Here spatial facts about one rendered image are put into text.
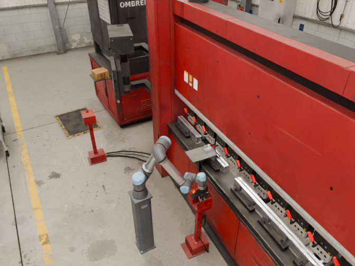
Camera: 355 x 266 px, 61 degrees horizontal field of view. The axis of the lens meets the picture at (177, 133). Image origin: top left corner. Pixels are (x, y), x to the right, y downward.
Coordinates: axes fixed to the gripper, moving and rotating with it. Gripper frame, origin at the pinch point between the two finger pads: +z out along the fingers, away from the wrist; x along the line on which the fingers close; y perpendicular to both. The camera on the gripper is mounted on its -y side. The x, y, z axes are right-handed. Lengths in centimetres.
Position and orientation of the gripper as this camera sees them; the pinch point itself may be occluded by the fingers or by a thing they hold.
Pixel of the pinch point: (201, 202)
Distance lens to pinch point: 288.5
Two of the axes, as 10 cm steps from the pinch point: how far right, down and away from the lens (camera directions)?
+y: 9.0, -3.1, 3.0
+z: 0.8, 8.1, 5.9
